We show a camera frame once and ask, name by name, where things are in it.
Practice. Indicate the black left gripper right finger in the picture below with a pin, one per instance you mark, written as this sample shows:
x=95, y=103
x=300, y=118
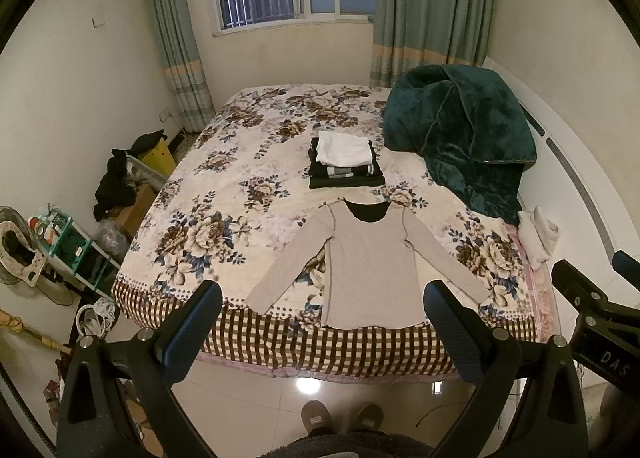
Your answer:
x=549, y=419

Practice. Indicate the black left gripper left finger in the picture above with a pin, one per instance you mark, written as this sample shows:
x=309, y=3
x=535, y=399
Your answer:
x=94, y=419

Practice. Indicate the beige long sleeve shirt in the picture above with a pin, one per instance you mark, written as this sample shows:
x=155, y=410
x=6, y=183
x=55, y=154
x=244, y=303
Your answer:
x=371, y=279

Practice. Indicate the black clothes pile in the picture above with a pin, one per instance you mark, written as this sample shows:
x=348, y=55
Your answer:
x=116, y=188

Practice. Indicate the white cloth by headboard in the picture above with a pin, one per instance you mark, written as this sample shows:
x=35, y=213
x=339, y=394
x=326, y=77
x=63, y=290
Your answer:
x=538, y=236

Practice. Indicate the white bed headboard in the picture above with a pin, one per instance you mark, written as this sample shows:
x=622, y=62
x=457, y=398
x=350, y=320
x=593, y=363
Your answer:
x=572, y=190

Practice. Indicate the right grey slipper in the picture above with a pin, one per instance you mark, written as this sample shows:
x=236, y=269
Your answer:
x=369, y=419

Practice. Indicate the grey slipper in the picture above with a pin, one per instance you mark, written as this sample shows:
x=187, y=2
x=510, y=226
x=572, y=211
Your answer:
x=369, y=419
x=316, y=418

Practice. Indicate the green storage shelf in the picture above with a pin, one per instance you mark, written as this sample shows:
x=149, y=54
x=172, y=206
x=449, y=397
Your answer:
x=64, y=242

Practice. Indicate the clear plastic bag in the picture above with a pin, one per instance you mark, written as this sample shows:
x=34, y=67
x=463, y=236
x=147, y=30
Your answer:
x=112, y=240

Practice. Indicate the cardboard box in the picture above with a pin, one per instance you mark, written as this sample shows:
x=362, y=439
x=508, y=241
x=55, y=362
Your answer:
x=129, y=219

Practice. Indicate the left grey slipper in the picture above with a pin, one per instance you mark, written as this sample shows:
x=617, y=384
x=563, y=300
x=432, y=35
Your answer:
x=316, y=418

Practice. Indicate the dark green plush blanket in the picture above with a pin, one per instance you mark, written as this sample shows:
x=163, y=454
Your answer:
x=470, y=130

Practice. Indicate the yellow bin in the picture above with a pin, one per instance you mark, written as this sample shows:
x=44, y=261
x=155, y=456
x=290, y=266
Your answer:
x=159, y=159

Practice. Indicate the white folded garment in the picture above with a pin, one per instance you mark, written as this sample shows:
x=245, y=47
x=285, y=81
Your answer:
x=343, y=150

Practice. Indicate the striped folded garment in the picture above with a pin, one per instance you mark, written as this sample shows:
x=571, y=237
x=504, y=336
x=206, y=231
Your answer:
x=318, y=169

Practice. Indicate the right green curtain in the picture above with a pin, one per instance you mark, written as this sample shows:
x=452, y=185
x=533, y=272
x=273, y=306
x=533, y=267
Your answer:
x=409, y=33

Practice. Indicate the green curtain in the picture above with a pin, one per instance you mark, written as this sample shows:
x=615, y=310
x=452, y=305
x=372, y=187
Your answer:
x=409, y=33
x=171, y=23

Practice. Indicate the left green curtain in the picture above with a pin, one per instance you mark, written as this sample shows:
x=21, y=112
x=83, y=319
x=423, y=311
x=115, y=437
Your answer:
x=171, y=23

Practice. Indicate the broom with wooden handle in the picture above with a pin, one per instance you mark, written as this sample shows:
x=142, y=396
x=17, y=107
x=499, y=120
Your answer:
x=16, y=325

